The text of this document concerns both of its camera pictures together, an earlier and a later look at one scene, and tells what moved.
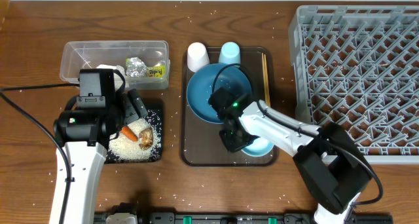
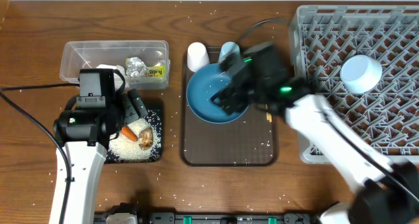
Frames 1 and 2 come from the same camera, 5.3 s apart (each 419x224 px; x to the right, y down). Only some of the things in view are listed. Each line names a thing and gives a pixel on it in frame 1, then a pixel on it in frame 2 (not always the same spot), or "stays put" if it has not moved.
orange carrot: [126, 131] stays put
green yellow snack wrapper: [158, 71] stays put
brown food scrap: [146, 138] stays put
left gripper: [133, 111] stays put
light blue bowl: [260, 147] to [360, 73]
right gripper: [233, 145] to [227, 99]
